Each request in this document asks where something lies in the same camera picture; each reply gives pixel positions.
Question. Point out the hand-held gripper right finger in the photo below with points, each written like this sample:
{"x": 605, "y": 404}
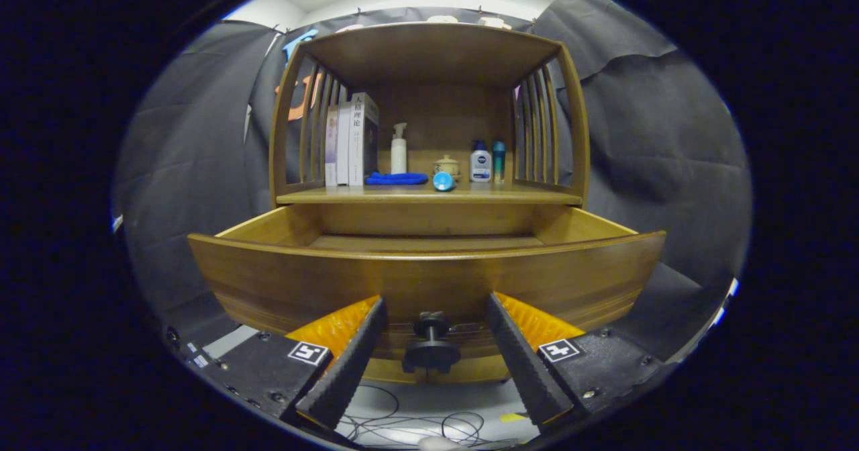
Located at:
{"x": 523, "y": 370}

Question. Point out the blue and white tube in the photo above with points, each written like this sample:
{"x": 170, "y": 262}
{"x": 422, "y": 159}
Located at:
{"x": 443, "y": 182}

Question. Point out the blue cloth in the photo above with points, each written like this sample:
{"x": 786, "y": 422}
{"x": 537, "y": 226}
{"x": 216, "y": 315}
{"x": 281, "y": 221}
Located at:
{"x": 396, "y": 178}

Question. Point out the white pump bottle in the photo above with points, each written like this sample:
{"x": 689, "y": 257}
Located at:
{"x": 398, "y": 159}

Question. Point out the pale purple book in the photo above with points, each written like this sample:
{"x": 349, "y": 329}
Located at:
{"x": 331, "y": 145}

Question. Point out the thin white book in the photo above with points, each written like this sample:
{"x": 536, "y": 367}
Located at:
{"x": 343, "y": 142}

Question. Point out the wooden countertop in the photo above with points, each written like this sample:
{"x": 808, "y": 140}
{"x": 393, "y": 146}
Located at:
{"x": 510, "y": 192}

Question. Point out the beige lidded tea cup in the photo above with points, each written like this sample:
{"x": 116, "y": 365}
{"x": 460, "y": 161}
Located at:
{"x": 446, "y": 164}

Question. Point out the wooden drawer with black knob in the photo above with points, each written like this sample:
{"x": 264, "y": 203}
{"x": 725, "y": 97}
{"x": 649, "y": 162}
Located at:
{"x": 436, "y": 276}

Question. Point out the white lotion bottle blue cap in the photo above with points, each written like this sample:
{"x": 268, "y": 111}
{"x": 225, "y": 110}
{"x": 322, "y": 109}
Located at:
{"x": 480, "y": 166}

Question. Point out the teal bottle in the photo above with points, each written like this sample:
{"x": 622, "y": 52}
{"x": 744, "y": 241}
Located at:
{"x": 498, "y": 162}

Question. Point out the yellow tape strip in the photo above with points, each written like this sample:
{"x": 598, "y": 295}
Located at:
{"x": 513, "y": 417}

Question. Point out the black device box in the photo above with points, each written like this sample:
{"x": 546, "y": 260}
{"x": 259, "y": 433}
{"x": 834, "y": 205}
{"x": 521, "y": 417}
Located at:
{"x": 194, "y": 356}

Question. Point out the wooden cabinet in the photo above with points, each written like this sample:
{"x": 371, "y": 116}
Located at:
{"x": 436, "y": 55}

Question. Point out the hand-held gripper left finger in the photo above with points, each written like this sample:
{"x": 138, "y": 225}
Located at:
{"x": 349, "y": 370}

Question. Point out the white book with dark cover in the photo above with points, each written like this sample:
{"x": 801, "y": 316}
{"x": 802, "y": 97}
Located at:
{"x": 362, "y": 139}

